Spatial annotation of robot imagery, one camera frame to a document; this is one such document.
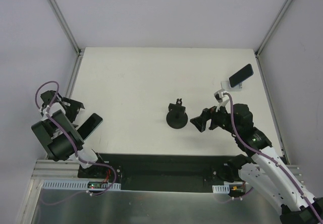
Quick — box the black round-base phone holder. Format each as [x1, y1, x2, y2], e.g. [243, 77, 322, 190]
[166, 98, 188, 129]

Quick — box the blue smartphone black screen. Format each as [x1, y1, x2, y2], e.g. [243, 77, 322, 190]
[229, 64, 253, 87]

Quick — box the teal smartphone black screen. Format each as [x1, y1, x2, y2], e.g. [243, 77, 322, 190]
[77, 113, 103, 140]

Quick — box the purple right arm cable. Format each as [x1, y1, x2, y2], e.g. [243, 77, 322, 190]
[217, 92, 321, 224]

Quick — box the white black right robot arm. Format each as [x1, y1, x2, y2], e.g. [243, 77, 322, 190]
[190, 104, 322, 223]

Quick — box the left white cable duct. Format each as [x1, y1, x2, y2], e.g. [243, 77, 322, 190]
[42, 180, 121, 192]

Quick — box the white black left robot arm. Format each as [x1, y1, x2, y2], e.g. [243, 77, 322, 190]
[31, 90, 103, 170]

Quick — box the right white cable duct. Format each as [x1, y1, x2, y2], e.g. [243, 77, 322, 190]
[212, 184, 230, 194]

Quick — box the white folding phone stand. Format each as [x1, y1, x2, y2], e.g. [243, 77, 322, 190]
[221, 80, 242, 92]

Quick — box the aluminium rail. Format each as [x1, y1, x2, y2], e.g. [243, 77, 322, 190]
[32, 159, 79, 179]
[287, 164, 305, 185]

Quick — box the left aluminium frame post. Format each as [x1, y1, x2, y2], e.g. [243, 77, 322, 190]
[47, 0, 81, 56]

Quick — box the right aluminium frame post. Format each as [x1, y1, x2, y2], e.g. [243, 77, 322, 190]
[255, 0, 294, 58]

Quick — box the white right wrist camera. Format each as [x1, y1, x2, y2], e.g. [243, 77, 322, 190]
[214, 89, 230, 111]

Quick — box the aluminium rail right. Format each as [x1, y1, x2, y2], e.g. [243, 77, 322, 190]
[287, 164, 305, 185]

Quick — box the white cable duct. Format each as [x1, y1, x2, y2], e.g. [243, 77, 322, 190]
[42, 180, 121, 192]
[212, 184, 230, 194]

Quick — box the aluminium rail left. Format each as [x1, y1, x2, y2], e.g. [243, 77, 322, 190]
[32, 159, 79, 179]

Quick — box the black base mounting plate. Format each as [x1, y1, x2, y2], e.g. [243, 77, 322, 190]
[77, 154, 252, 193]

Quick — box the aluminium frame post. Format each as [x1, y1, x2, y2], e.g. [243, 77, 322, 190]
[255, 0, 294, 58]
[47, 0, 81, 56]

